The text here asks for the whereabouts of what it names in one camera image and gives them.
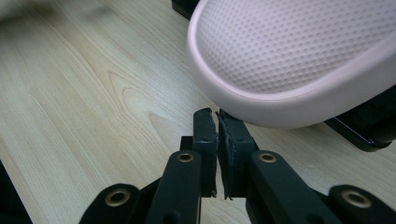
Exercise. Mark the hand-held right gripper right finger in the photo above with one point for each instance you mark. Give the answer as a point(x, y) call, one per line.
point(233, 149)

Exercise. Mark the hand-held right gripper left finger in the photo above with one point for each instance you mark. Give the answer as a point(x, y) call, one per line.
point(204, 146)

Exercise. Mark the pink slipper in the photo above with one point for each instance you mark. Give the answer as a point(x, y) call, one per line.
point(280, 56)

